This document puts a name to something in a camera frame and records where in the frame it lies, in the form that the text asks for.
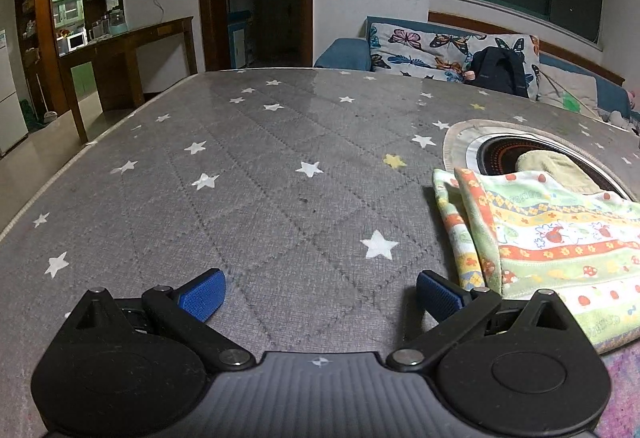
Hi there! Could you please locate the white refrigerator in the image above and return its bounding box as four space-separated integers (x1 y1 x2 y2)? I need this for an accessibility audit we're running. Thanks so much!
0 30 29 157

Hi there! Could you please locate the blue cabinet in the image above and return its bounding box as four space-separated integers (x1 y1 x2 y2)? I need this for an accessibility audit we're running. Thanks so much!
227 10 252 69

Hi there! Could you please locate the grey star tablecloth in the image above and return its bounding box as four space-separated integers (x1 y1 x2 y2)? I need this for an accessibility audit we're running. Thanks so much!
0 68 640 438

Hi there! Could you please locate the blue sofa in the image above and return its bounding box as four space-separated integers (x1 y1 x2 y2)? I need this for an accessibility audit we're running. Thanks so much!
314 15 640 131

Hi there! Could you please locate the butterfly print pillow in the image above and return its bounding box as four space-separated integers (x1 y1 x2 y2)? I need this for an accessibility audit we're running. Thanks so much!
369 20 541 99

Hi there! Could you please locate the beige cushion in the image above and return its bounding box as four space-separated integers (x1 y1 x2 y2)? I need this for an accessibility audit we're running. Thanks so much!
540 62 599 113

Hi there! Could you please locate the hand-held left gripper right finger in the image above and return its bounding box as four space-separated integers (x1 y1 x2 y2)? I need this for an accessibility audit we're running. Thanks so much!
387 270 586 373

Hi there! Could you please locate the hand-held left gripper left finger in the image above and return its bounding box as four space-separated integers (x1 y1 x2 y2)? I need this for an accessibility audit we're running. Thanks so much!
60 268 253 373

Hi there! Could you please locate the dark wooden console table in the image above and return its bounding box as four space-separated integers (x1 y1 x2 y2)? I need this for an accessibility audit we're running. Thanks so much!
57 16 199 143

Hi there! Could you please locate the black backpack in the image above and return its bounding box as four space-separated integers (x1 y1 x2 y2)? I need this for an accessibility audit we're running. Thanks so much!
470 46 532 97

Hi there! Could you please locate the colourful patterned towel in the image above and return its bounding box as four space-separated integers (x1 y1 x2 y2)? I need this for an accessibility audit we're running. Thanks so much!
432 150 640 355

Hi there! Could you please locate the white microwave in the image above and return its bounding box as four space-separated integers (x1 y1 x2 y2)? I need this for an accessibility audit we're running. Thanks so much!
59 32 87 54

